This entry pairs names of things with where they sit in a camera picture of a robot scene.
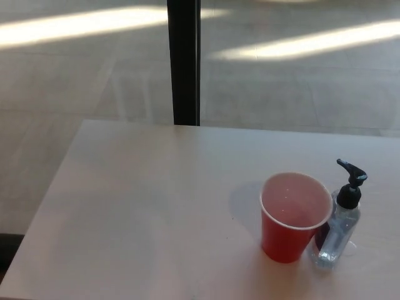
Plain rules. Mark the clear soap pump bottle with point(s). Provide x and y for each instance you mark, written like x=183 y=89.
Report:
x=336 y=228

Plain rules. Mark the red plastic cup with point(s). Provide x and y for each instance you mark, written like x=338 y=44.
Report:
x=282 y=237

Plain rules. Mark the black window frame post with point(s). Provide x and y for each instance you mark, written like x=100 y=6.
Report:
x=184 y=62

